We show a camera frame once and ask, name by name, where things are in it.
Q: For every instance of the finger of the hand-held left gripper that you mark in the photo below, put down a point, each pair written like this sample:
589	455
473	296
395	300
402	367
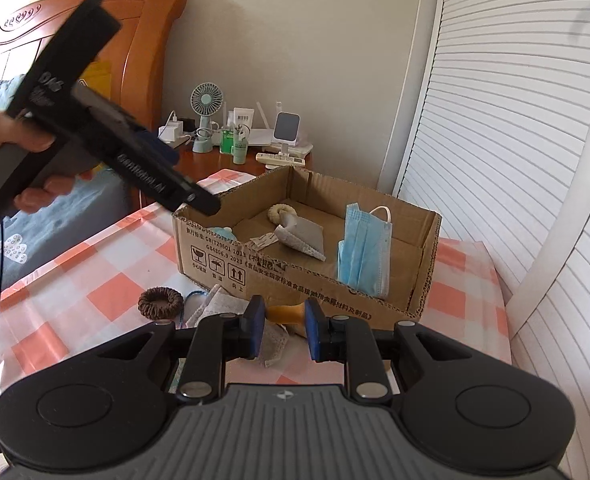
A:
157	147
197	199

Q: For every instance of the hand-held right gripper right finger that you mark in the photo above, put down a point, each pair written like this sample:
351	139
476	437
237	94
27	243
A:
314	331

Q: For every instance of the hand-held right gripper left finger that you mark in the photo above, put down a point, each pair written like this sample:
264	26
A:
255	326

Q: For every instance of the light blue round toy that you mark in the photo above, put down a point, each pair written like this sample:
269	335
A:
223	234

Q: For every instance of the brown cardboard box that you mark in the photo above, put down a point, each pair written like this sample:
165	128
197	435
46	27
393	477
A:
300	280

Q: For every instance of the white label tag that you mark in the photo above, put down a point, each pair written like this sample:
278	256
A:
264	240

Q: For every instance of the cream scrunchie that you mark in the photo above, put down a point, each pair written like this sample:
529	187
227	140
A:
275	213

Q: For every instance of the blue face mask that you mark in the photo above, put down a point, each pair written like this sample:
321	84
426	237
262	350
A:
365	255

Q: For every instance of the grey cloth with white edge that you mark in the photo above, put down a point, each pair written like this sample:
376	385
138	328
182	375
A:
302	235

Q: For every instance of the person's left hand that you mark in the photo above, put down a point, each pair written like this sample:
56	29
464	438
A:
10	130

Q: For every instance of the wooden nightstand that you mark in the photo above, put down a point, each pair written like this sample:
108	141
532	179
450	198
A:
216	166

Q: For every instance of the grey fabric pouch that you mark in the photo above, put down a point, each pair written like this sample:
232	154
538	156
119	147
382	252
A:
215	303

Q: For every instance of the small green bottle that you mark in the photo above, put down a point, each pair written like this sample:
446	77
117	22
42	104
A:
240	153

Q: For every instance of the small teal desk fan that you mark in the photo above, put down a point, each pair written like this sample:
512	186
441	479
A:
206	99

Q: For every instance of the white router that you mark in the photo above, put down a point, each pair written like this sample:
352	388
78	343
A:
260	137

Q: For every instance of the white remote control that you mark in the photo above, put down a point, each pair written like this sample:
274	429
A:
281	159

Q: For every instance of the wooden bed headboard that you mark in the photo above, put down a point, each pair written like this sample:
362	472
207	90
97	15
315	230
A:
145	35

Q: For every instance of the brown scrunchie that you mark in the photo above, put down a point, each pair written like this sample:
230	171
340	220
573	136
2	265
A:
147	306

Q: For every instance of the grey blue bedsheet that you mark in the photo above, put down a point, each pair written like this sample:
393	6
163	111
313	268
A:
75	230

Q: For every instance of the pink checkered tablecloth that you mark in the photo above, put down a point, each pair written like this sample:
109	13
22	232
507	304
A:
465	300

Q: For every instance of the white louvered closet door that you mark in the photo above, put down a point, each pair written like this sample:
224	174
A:
515	85
575	335

